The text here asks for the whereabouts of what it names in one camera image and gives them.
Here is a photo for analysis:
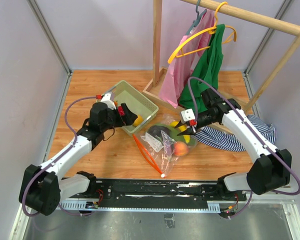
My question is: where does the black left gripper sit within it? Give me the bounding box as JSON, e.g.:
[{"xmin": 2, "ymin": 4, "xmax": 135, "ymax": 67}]
[{"xmin": 101, "ymin": 102, "xmax": 138, "ymax": 132}]

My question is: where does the fake yellow orange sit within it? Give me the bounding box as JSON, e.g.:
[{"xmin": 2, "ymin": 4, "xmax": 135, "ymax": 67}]
[{"xmin": 132, "ymin": 115, "xmax": 144, "ymax": 127}]

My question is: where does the fake purple eggplant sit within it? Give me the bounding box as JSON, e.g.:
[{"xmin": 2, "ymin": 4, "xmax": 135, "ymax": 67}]
[{"xmin": 146, "ymin": 125, "xmax": 171, "ymax": 141}]

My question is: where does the clear zip top bag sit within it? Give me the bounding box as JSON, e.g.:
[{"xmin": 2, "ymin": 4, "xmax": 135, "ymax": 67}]
[{"xmin": 132, "ymin": 114, "xmax": 198, "ymax": 178}]

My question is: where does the fake red apple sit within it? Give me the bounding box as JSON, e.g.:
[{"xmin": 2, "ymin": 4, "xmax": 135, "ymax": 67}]
[{"xmin": 117, "ymin": 105, "xmax": 125, "ymax": 116}]

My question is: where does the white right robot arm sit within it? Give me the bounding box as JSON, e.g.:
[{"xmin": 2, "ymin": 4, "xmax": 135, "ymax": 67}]
[{"xmin": 178, "ymin": 88, "xmax": 292, "ymax": 200}]

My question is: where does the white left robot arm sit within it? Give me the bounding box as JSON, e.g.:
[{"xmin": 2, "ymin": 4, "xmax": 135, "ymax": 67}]
[{"xmin": 19, "ymin": 102, "xmax": 138, "ymax": 217}]

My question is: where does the fake green leafy vegetable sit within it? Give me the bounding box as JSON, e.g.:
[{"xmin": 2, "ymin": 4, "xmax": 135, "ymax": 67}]
[{"xmin": 153, "ymin": 121, "xmax": 197, "ymax": 148}]

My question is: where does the fake yellow banana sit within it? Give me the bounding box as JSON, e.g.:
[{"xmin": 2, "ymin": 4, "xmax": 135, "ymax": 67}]
[{"xmin": 170, "ymin": 121, "xmax": 191, "ymax": 144}]

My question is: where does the fake peach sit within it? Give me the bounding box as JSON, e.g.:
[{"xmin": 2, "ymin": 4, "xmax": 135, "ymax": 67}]
[{"xmin": 173, "ymin": 141, "xmax": 189, "ymax": 157}]

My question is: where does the light green plastic basket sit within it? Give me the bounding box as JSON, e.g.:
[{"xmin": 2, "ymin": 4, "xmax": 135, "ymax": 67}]
[{"xmin": 103, "ymin": 80, "xmax": 159, "ymax": 137}]

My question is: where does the blue striped cloth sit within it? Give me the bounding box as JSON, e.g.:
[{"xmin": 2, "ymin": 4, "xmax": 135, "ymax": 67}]
[{"xmin": 195, "ymin": 114, "xmax": 277, "ymax": 152}]

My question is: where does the pink shirt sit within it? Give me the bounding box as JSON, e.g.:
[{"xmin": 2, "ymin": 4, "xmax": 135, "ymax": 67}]
[{"xmin": 158, "ymin": 9, "xmax": 215, "ymax": 108}]

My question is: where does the yellow clothes hanger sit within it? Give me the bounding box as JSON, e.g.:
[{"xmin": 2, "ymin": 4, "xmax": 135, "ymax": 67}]
[{"xmin": 167, "ymin": 1, "xmax": 238, "ymax": 65}]

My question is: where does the grey-blue clothes hanger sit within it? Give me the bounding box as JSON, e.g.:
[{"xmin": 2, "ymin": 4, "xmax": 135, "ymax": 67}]
[{"xmin": 185, "ymin": 0, "xmax": 207, "ymax": 36}]

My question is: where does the wooden clothes rack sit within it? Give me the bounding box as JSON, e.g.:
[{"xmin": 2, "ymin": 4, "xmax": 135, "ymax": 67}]
[{"xmin": 142, "ymin": 0, "xmax": 300, "ymax": 113}]

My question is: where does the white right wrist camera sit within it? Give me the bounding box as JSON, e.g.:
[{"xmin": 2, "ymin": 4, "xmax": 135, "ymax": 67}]
[{"xmin": 180, "ymin": 108, "xmax": 197, "ymax": 126}]

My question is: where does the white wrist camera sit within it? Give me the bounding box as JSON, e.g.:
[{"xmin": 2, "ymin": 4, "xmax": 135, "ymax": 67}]
[
  {"xmin": 100, "ymin": 91, "xmax": 116, "ymax": 110},
  {"xmin": 180, "ymin": 108, "xmax": 197, "ymax": 126}
]

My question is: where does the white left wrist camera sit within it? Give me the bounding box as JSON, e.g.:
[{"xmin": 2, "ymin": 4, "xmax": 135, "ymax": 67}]
[{"xmin": 100, "ymin": 91, "xmax": 116, "ymax": 110}]

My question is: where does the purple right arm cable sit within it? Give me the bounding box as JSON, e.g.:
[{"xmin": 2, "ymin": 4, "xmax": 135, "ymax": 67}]
[{"xmin": 187, "ymin": 76, "xmax": 300, "ymax": 218}]

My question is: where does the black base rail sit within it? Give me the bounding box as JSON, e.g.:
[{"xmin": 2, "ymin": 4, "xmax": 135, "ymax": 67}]
[{"xmin": 37, "ymin": 177, "xmax": 251, "ymax": 216}]

